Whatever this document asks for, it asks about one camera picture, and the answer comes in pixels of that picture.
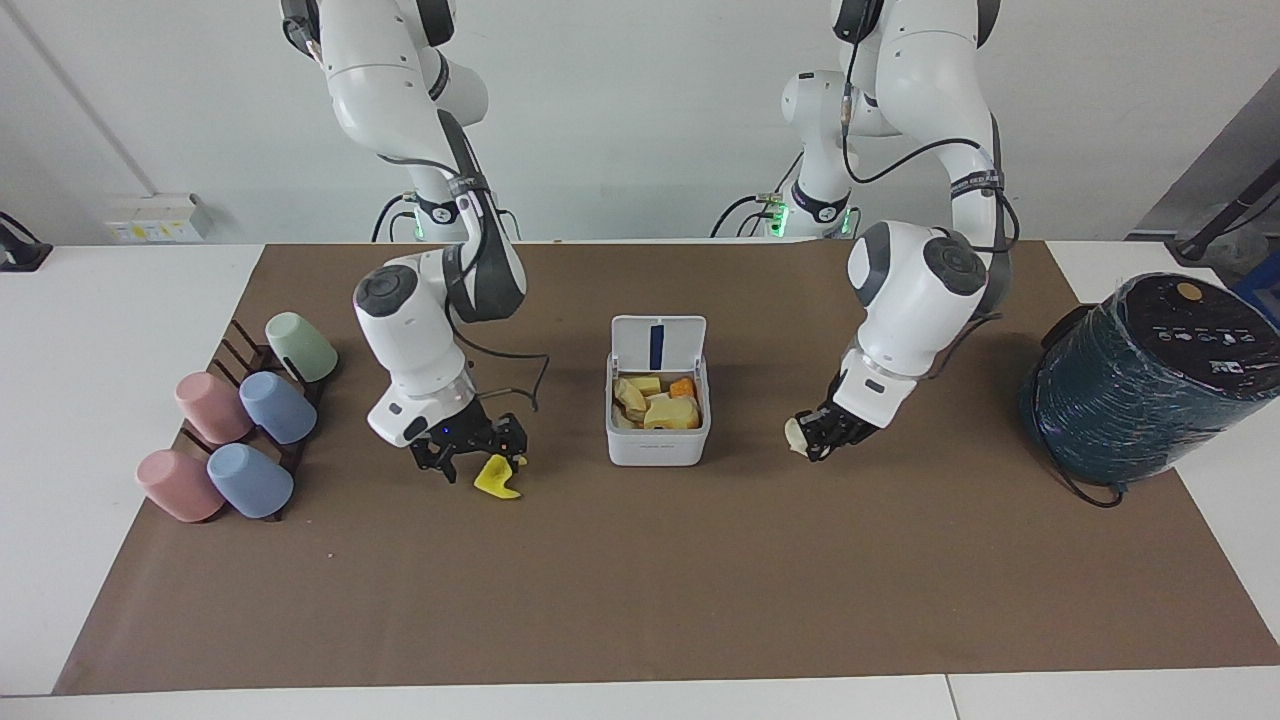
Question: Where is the large yellow sponge piece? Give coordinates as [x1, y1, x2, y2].
[643, 397, 702, 431]

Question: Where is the dark wooden cup rack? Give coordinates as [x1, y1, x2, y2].
[178, 319, 337, 523]

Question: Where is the blue cup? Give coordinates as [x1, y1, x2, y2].
[238, 371, 319, 446]
[206, 443, 295, 520]

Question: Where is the green cup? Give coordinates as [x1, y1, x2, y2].
[265, 312, 340, 384]

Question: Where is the black stand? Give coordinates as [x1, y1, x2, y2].
[0, 211, 54, 273]
[1174, 158, 1280, 264]

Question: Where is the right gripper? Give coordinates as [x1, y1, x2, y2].
[409, 402, 530, 486]

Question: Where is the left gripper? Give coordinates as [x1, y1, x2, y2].
[798, 374, 883, 464]

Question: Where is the pink cup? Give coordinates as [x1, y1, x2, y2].
[175, 371, 254, 446]
[135, 448, 224, 524]

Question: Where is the plastic-wrapped dark round appliance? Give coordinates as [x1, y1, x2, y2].
[1019, 271, 1280, 488]

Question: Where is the blue object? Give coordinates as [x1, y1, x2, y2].
[1232, 260, 1280, 323]

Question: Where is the white wall box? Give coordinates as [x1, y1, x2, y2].
[104, 192, 215, 245]

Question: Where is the white bin with lid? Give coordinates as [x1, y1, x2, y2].
[605, 314, 714, 468]

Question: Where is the yellow sponge scrap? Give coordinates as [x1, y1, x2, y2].
[473, 454, 524, 501]

